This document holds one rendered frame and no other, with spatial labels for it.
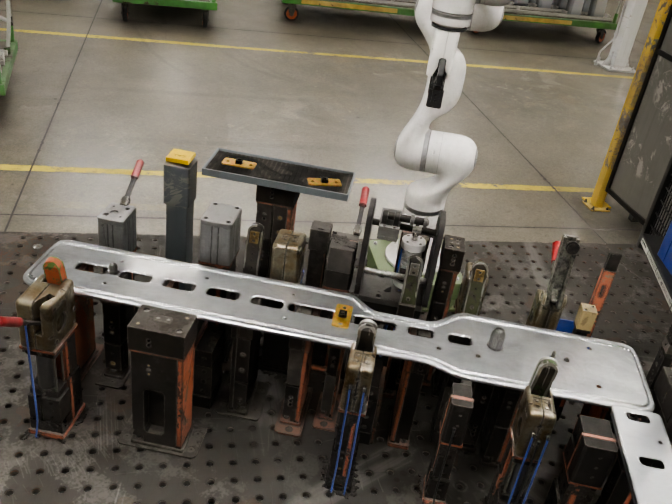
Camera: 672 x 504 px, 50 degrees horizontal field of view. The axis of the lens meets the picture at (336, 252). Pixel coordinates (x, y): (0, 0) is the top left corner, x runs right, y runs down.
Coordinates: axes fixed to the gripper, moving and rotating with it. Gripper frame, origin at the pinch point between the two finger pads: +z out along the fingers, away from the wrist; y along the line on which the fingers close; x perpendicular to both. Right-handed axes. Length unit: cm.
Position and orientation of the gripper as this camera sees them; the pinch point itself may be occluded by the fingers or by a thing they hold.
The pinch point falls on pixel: (434, 96)
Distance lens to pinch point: 161.0
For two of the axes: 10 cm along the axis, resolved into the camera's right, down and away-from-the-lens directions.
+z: -1.3, 8.5, 5.1
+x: 9.8, 1.9, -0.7
